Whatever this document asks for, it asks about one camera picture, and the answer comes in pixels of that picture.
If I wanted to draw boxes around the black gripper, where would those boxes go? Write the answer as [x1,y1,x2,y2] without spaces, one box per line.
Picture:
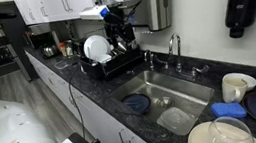
[103,9,137,47]

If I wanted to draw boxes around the silver metal fork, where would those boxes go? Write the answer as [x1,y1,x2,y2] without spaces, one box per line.
[125,99,145,108]

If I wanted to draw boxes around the chrome sink faucet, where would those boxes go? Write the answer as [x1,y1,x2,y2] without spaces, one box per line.
[151,29,211,82]

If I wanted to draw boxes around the stainless steel sink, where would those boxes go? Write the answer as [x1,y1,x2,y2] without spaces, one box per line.
[107,61,221,143]

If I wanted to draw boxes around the metal sink drain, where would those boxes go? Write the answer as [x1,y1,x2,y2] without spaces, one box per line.
[155,95,175,110]

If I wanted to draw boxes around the steel cup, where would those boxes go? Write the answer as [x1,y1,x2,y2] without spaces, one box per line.
[114,39,130,55]

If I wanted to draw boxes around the large white plate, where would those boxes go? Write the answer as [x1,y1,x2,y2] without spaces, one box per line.
[82,33,113,62]

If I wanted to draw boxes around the black dish rack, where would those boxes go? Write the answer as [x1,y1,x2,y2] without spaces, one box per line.
[77,35,147,84]

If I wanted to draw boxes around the chrome side sprayer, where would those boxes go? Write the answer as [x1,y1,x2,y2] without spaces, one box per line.
[142,49,157,73]

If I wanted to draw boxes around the steel paper towel dispenser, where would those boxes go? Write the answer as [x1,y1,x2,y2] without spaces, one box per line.
[117,0,177,37]

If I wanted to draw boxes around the spice bottles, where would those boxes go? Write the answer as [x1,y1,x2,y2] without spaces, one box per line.
[58,39,75,59]

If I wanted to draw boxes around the clear lidded storage container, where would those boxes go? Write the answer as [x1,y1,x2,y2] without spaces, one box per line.
[53,57,75,72]

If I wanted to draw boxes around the dark blue round plate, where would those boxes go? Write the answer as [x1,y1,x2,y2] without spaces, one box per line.
[120,91,154,117]

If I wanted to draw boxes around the white upper cabinets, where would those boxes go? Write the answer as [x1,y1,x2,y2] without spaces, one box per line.
[12,0,98,29]

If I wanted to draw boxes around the white cabinets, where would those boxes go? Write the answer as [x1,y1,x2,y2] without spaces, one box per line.
[12,0,98,29]
[24,33,163,143]

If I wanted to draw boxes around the steel kettle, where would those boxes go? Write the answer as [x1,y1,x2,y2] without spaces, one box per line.
[41,43,60,59]

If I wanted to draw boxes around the white lower cabinets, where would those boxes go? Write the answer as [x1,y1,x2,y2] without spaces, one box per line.
[24,33,163,143]

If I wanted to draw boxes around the clear plastic food container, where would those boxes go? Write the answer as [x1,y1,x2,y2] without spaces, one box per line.
[155,103,201,140]

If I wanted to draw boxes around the cream ceramic mug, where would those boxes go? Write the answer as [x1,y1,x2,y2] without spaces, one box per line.
[219,73,251,106]

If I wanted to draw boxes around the blue sponge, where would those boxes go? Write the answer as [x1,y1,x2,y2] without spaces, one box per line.
[209,98,249,123]

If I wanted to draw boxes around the large clear glass bowl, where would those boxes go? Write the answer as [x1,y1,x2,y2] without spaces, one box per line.
[184,114,256,143]

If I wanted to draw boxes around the small white bowl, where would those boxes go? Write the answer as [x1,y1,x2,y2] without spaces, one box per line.
[222,69,256,95]

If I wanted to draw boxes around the thin black cable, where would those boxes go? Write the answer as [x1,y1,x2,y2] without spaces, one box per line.
[65,62,93,141]

